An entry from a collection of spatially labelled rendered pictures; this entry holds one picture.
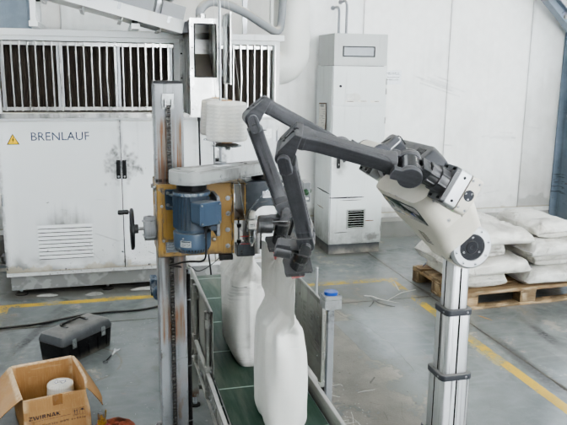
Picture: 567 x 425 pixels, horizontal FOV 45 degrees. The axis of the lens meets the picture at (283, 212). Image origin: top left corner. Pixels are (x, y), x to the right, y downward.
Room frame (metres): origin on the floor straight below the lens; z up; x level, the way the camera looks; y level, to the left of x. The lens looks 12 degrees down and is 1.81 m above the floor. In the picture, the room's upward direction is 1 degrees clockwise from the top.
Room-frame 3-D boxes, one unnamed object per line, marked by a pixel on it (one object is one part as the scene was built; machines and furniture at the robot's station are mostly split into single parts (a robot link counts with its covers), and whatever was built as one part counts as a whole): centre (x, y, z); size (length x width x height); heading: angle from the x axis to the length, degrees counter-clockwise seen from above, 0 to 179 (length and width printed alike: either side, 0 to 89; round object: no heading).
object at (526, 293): (5.54, -1.84, 0.07); 1.20 x 0.82 x 0.14; 107
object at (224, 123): (2.72, 0.23, 1.61); 0.17 x 0.17 x 0.17
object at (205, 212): (2.60, 0.30, 1.25); 0.10 x 0.08 x 0.12; 130
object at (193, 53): (5.29, 0.65, 1.82); 0.51 x 0.27 x 0.71; 15
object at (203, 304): (3.40, 0.46, 0.54); 1.05 x 0.02 x 0.41; 15
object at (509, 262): (5.26, -1.61, 0.32); 0.66 x 0.43 x 0.15; 107
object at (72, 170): (5.96, 1.26, 1.05); 2.28 x 1.16 x 2.09; 105
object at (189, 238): (2.68, 0.37, 1.21); 0.15 x 0.15 x 0.25
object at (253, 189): (3.04, 0.08, 1.21); 0.30 x 0.25 x 0.30; 15
